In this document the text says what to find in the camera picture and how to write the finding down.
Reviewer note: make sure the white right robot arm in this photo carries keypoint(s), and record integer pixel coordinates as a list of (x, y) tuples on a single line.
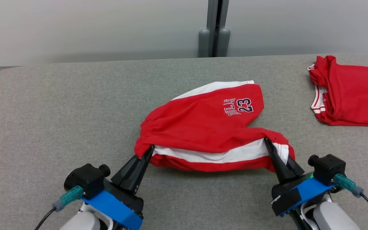
[(334, 217)]

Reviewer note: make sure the grey partition post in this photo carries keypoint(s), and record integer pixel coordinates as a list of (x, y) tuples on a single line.
[(214, 32)]

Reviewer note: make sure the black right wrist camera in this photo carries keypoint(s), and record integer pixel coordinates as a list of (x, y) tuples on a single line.
[(329, 167)]

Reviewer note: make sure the red white jersey shirt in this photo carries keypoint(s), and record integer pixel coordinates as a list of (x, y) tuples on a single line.
[(356, 92)]

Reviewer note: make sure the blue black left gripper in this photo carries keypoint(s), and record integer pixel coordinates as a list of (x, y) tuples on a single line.
[(120, 204)]

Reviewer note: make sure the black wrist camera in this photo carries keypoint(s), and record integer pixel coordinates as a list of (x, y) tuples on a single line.
[(85, 180), (329, 167)]

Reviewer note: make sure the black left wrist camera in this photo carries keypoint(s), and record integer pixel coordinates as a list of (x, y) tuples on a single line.
[(85, 180)]

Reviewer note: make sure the red white jersey shorts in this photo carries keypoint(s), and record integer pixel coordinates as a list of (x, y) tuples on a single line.
[(203, 124)]

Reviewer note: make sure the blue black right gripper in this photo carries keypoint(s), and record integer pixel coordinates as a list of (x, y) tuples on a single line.
[(292, 195)]

